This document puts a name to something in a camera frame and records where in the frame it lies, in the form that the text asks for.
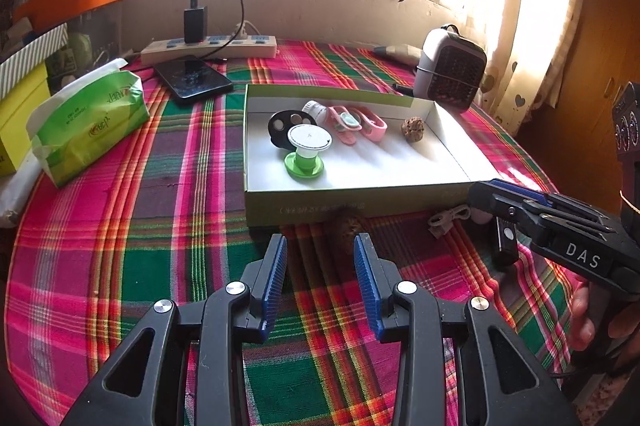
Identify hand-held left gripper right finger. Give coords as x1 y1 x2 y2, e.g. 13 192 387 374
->
353 233 576 426

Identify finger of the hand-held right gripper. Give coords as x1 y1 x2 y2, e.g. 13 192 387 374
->
487 178 618 232
467 182 561 247

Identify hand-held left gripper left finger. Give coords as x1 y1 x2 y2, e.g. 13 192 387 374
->
62 233 288 426

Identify black rectangular device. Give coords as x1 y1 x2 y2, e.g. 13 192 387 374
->
492 218 519 268

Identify white usb cable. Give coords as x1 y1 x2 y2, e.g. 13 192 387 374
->
427 204 472 238

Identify green cardboard box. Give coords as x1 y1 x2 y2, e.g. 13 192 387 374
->
242 83 501 227

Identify pink plastic clip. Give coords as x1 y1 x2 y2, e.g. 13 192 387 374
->
350 108 388 142

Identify green and white spool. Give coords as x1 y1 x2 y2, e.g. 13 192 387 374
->
284 123 332 179

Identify black oval holder metal discs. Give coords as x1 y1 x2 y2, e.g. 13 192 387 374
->
267 111 317 152

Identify pink lens case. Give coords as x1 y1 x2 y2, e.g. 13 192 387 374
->
325 105 362 142

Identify small white jar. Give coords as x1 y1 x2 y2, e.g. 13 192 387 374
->
301 100 328 124

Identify person's right hand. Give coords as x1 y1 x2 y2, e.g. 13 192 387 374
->
572 285 640 359

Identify dark printed box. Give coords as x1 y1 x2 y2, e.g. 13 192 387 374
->
611 82 640 167

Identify white space heater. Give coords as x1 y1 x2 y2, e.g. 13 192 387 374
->
414 24 487 111

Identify wooden cabinet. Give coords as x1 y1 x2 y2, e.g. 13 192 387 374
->
517 0 640 217

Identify heart print curtain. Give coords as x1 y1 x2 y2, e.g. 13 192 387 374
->
480 0 588 139

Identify grey pointed tool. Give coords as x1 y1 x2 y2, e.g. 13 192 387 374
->
374 44 423 66

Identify black smartphone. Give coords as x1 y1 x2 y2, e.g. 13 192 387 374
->
152 54 235 99

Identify white power strip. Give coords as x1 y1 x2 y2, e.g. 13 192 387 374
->
140 33 277 66

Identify green tissue pack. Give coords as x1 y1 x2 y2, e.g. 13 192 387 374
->
27 57 151 187

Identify white paper sheet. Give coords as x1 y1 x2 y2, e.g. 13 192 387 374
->
0 151 43 227

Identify black charger adapter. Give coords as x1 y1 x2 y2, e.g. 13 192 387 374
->
183 7 207 43

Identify yellow box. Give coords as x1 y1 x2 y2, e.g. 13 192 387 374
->
0 68 53 177

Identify striped white box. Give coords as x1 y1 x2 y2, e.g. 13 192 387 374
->
0 23 69 99

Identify black charger cable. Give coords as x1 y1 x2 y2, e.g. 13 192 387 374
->
190 0 246 59

